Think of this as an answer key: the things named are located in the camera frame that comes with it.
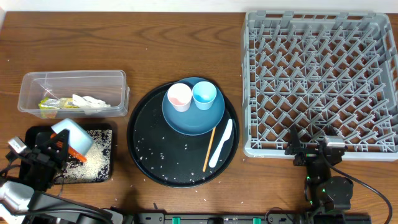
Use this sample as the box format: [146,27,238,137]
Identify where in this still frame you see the light blue bowl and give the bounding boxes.
[51,118,94,156]

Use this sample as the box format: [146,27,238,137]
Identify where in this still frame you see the orange carrot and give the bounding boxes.
[56,141,87,163]

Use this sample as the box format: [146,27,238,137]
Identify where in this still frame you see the yellow green wrapper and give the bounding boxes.
[38,97,78,119]

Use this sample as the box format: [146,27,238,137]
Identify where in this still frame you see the white napkin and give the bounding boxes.
[72,94,111,115]

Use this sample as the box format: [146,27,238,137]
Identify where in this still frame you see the white rice pile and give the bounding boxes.
[54,129,112,184]

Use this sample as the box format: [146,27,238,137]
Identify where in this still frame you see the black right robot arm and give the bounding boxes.
[285,126,353,223]

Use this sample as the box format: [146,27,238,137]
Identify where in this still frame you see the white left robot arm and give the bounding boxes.
[1,128,124,223]

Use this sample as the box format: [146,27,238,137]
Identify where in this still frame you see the grey dishwasher rack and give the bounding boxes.
[241,11,397,161]

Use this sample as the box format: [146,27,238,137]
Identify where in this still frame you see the clear plastic bin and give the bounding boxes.
[17,70,129,119]

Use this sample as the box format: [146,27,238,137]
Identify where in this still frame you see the black rectangular tray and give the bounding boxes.
[18,123,114,187]

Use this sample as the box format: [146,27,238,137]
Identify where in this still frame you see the light blue plastic knife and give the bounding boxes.
[208,119,233,168]

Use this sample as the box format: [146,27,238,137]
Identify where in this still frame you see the wooden chopstick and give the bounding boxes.
[202,127,216,172]

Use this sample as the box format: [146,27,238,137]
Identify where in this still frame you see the dark blue round plate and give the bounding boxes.
[162,87,225,136]

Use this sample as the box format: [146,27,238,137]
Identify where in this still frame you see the light blue plastic cup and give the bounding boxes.
[192,81,217,110]

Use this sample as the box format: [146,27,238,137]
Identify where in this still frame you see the black round tray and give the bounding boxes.
[127,83,239,188]

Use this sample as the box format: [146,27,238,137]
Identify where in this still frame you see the pink plastic cup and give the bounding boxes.
[167,83,192,112]

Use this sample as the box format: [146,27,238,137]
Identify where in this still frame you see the black rail with green clips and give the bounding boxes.
[132,212,372,224]

